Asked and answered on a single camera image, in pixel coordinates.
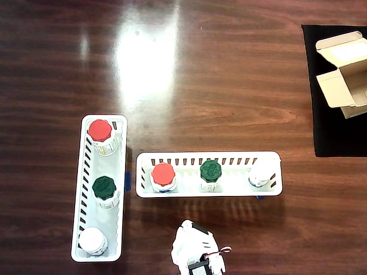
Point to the labelled cardboard box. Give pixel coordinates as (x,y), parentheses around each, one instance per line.
(332,88)

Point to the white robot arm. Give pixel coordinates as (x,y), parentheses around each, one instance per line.
(198,270)

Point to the white plastic basket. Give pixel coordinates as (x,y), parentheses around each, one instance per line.
(186,185)
(106,166)

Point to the white-capped bottle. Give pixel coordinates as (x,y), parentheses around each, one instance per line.
(261,172)
(91,239)

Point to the black mat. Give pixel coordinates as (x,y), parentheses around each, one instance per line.
(329,137)

